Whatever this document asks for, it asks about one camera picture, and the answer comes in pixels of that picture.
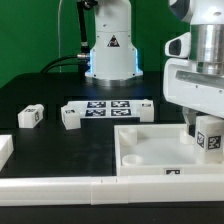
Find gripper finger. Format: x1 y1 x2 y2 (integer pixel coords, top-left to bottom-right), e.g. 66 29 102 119
182 107 197 137

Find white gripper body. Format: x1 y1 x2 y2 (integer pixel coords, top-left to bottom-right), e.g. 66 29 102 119
163 58 224 118

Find white square table top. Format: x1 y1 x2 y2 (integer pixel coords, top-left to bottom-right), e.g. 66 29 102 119
114 124 224 176

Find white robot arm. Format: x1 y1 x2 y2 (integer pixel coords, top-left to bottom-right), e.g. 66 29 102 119
77 0 224 122

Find white fiducial marker sheet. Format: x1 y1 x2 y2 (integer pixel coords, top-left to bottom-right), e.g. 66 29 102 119
68 100 143 118

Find white left fence block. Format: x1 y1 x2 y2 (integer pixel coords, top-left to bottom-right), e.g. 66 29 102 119
0 135 14 171

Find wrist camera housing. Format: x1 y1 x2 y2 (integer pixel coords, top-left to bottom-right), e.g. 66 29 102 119
165 32 191 59

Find black cables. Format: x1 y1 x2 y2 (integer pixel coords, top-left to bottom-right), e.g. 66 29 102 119
39 0 99 74

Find white front fence rail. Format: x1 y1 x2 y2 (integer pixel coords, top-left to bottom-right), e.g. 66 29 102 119
0 174 224 206

